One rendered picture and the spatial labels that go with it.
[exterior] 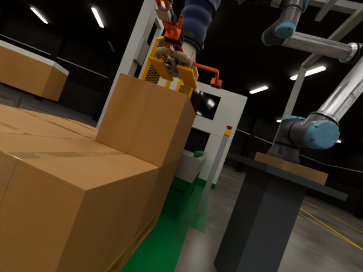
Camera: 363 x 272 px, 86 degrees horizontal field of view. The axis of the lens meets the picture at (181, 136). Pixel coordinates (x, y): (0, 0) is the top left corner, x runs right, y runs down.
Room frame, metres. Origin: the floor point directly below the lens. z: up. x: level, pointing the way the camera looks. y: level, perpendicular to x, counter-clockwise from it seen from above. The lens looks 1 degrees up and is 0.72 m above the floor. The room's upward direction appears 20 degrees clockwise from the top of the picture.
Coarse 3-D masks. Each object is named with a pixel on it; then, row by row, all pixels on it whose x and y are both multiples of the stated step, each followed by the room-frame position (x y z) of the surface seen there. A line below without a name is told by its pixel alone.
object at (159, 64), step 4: (152, 60) 1.20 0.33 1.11; (156, 60) 1.18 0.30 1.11; (160, 60) 1.18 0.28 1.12; (152, 64) 1.27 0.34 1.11; (156, 64) 1.25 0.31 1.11; (160, 64) 1.22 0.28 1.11; (164, 64) 1.22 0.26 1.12; (156, 68) 1.32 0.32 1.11; (160, 68) 1.29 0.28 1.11; (164, 68) 1.26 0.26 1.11; (160, 72) 1.38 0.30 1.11; (164, 72) 1.35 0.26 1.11; (168, 72) 1.33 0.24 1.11; (160, 76) 1.48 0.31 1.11; (164, 76) 1.44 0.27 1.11; (168, 76) 1.41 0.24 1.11; (172, 80) 1.49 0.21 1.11
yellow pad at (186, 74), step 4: (180, 68) 1.16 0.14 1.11; (184, 68) 1.15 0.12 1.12; (188, 68) 1.15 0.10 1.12; (180, 72) 1.23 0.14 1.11; (184, 72) 1.20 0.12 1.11; (188, 72) 1.18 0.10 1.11; (192, 72) 1.17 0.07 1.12; (180, 76) 1.30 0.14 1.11; (184, 76) 1.27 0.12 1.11; (188, 76) 1.25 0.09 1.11; (192, 76) 1.22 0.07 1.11; (184, 80) 1.37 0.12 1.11; (188, 80) 1.34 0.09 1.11; (192, 80) 1.30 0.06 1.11; (184, 84) 1.46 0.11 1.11; (188, 84) 1.43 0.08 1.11; (192, 84) 1.39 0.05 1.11; (196, 88) 1.47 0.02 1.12
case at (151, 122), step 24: (120, 96) 1.06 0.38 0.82; (144, 96) 1.04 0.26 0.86; (168, 96) 1.02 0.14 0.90; (120, 120) 1.05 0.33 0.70; (144, 120) 1.03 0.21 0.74; (168, 120) 1.01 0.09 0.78; (192, 120) 1.50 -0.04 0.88; (120, 144) 1.05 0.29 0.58; (144, 144) 1.03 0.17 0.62; (168, 144) 1.01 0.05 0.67
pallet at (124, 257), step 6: (156, 216) 1.46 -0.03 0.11; (150, 222) 1.30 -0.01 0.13; (156, 222) 1.55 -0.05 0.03; (144, 228) 1.18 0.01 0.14; (150, 228) 1.45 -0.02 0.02; (138, 234) 1.09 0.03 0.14; (144, 234) 1.34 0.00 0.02; (138, 240) 1.25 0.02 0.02; (132, 246) 1.04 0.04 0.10; (138, 246) 1.20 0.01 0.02; (126, 252) 0.96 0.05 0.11; (132, 252) 1.12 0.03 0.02; (120, 258) 0.94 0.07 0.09; (126, 258) 1.01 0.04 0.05; (114, 264) 0.83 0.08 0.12; (120, 264) 0.94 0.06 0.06; (108, 270) 0.78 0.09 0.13; (114, 270) 0.94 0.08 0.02
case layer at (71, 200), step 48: (0, 144) 0.50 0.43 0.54; (48, 144) 0.66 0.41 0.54; (96, 144) 0.99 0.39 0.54; (0, 192) 0.46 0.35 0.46; (48, 192) 0.44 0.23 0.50; (96, 192) 0.47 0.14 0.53; (144, 192) 0.89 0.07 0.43; (0, 240) 0.45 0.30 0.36; (48, 240) 0.43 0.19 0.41; (96, 240) 0.57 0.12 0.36
